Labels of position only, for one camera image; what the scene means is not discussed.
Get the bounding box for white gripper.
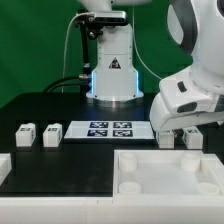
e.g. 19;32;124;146
149;94;224;132

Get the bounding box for white square tabletop part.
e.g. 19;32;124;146
113;150;224;196

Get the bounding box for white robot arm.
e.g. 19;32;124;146
78;0;224;132

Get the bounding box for white left fence block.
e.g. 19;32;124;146
0;154;12;185

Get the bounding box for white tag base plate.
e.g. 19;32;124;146
64;121;154;140

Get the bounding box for black cables at base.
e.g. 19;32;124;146
41;75;93;94

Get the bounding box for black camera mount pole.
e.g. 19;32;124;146
80;24;91;77

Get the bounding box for white cable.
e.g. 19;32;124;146
61;12;87;94

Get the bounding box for white front fence rail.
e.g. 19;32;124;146
0;198;224;224

